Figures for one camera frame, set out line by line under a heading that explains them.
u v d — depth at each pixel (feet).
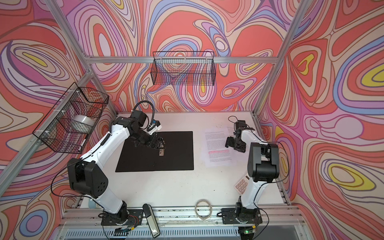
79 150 2.27
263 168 1.64
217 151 3.20
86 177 1.45
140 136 2.25
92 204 2.45
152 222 2.26
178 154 3.15
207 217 2.42
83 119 2.45
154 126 2.30
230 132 3.56
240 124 2.76
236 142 2.70
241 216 2.21
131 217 2.37
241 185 2.70
